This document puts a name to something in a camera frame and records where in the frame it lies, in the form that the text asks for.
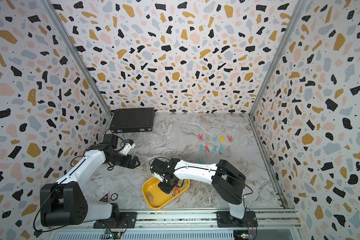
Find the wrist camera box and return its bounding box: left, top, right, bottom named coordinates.
left=119, top=139, right=136, bottom=156
left=150, top=158, right=178, bottom=182

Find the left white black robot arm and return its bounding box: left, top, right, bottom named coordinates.
left=38, top=144, right=141, bottom=227

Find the left aluminium corner post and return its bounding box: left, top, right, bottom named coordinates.
left=40, top=0, right=112, bottom=117

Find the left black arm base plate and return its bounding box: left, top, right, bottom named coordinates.
left=93, top=212, right=138, bottom=229

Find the yellow plastic storage box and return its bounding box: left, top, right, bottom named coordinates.
left=142, top=177, right=190, bottom=210

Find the triangular warning sticker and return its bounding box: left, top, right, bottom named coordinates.
left=99, top=192, right=110, bottom=203

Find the aluminium corner post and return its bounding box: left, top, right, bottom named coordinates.
left=249, top=0, right=307, bottom=118
left=40, top=0, right=112, bottom=117

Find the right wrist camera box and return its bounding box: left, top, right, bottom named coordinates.
left=150, top=158, right=178, bottom=182

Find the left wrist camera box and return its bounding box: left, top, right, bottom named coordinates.
left=119, top=139, right=136, bottom=156

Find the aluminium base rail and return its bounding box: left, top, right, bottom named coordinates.
left=46, top=207, right=302, bottom=240

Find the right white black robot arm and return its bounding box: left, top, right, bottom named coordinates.
left=150, top=158, right=246, bottom=221

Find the right aluminium corner post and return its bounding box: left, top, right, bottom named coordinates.
left=249, top=0, right=307, bottom=118

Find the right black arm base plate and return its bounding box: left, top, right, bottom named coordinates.
left=216, top=210, right=258, bottom=228

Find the round black sticker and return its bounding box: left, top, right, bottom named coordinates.
left=110, top=193, right=118, bottom=201

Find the black flat case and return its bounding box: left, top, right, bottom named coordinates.
left=110, top=108, right=155, bottom=134

